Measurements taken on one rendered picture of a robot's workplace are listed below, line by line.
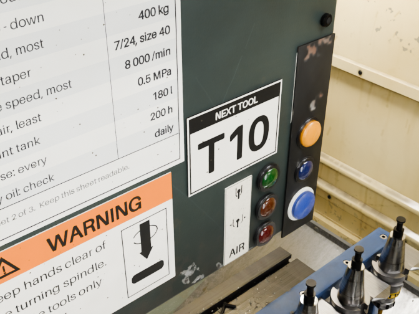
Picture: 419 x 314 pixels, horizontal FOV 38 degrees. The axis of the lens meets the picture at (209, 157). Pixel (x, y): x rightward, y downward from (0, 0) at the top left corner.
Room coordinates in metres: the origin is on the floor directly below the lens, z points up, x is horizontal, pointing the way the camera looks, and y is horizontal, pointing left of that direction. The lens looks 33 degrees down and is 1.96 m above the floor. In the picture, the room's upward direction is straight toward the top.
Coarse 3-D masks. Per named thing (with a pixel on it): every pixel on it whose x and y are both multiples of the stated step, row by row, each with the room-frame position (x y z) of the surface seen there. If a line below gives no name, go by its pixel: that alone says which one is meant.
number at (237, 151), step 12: (264, 108) 0.43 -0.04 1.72; (240, 120) 0.41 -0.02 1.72; (252, 120) 0.42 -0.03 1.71; (264, 120) 0.43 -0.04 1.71; (228, 132) 0.40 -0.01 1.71; (240, 132) 0.41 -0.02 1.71; (252, 132) 0.42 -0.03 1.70; (264, 132) 0.43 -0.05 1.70; (228, 144) 0.40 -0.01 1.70; (240, 144) 0.41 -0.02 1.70; (252, 144) 0.42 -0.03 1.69; (264, 144) 0.43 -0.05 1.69; (228, 156) 0.40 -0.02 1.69; (240, 156) 0.41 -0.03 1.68; (252, 156) 0.42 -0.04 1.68; (228, 168) 0.40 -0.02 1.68
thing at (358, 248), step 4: (356, 248) 0.70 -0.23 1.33; (360, 248) 0.70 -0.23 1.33; (356, 252) 0.69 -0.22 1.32; (360, 252) 0.69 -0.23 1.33; (356, 256) 0.69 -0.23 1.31; (360, 256) 0.69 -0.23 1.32; (352, 260) 0.69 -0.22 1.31; (356, 260) 0.69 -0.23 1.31; (360, 260) 0.69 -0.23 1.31; (352, 264) 0.69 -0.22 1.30; (356, 264) 0.69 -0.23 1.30; (360, 264) 0.69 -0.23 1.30; (356, 268) 0.69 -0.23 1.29; (360, 268) 0.69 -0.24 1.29
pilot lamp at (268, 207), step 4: (268, 200) 0.43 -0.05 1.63; (272, 200) 0.43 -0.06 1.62; (264, 204) 0.43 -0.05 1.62; (268, 204) 0.43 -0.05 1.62; (272, 204) 0.43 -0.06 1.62; (264, 208) 0.43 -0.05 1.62; (268, 208) 0.43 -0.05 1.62; (272, 208) 0.43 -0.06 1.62; (264, 212) 0.42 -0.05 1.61; (268, 212) 0.43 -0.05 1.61; (264, 216) 0.43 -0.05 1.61
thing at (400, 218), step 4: (400, 216) 0.77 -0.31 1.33; (396, 220) 0.77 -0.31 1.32; (400, 220) 0.76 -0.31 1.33; (404, 220) 0.76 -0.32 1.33; (400, 224) 0.76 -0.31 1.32; (396, 228) 0.77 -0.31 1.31; (400, 228) 0.76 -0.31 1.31; (396, 232) 0.76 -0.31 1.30; (400, 232) 0.76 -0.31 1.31; (396, 236) 0.76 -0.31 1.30; (400, 236) 0.76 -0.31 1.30
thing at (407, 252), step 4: (408, 248) 0.82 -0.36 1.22; (412, 248) 0.82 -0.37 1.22; (408, 252) 0.81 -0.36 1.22; (412, 252) 0.81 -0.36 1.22; (416, 252) 0.81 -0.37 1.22; (408, 256) 0.80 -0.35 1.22; (412, 256) 0.80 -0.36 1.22; (416, 256) 0.80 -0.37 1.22; (408, 260) 0.79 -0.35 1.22; (412, 260) 0.79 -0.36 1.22; (416, 260) 0.79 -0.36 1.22; (412, 264) 0.78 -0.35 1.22; (416, 264) 0.78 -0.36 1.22; (412, 268) 0.77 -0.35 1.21; (416, 268) 0.77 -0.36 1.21
